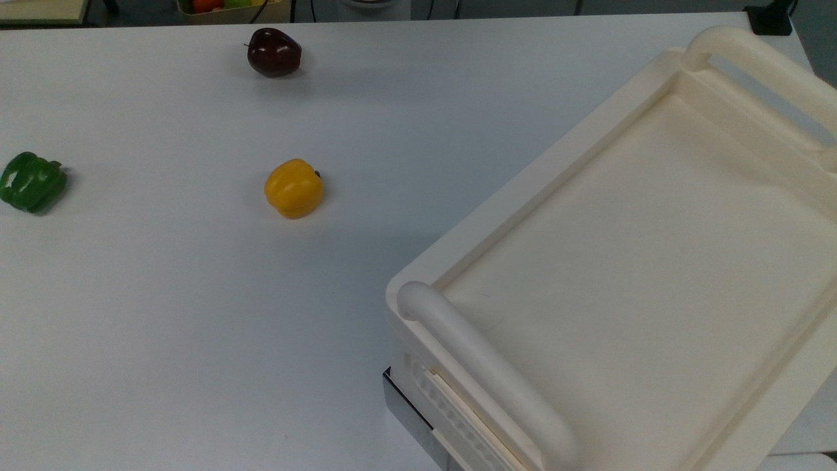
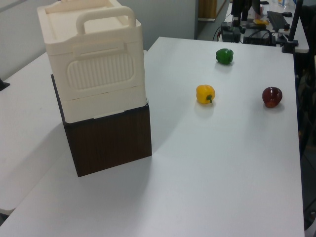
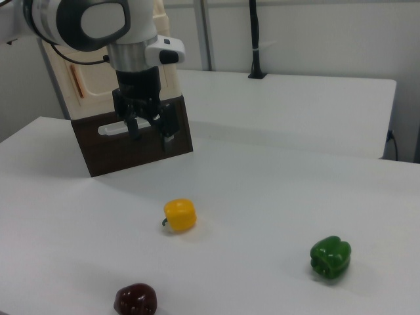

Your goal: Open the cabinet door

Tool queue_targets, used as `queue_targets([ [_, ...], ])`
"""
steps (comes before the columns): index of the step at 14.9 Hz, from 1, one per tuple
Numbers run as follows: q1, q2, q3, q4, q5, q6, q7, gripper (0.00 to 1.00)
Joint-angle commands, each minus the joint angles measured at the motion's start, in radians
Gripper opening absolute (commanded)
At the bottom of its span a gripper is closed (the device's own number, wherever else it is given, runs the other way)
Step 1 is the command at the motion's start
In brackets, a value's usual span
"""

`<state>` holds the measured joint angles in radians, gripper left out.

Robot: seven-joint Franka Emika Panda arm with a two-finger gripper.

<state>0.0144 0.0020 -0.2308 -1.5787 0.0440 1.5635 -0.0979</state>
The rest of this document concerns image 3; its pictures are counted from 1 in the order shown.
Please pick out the green bell pepper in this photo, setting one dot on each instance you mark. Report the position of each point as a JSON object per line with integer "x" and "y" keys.
{"x": 330, "y": 257}

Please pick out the dark brown wooden base box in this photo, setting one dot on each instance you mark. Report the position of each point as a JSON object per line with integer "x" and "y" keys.
{"x": 131, "y": 157}

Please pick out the dark red apple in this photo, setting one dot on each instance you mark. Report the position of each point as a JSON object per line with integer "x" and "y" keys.
{"x": 136, "y": 298}

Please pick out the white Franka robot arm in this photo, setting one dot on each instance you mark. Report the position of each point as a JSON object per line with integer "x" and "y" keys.
{"x": 98, "y": 19}

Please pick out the yellow bell pepper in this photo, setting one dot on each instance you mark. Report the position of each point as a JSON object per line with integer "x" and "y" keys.
{"x": 181, "y": 215}

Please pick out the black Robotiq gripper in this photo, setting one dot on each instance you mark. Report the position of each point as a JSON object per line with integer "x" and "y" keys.
{"x": 138, "y": 88}

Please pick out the cream plastic cabinet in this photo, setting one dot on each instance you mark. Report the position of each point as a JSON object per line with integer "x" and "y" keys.
{"x": 162, "y": 23}

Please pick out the cream cabinet door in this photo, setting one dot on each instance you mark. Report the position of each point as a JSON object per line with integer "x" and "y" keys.
{"x": 95, "y": 82}

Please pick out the black pole stand with clamp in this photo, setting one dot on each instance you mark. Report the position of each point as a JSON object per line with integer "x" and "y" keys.
{"x": 256, "y": 39}

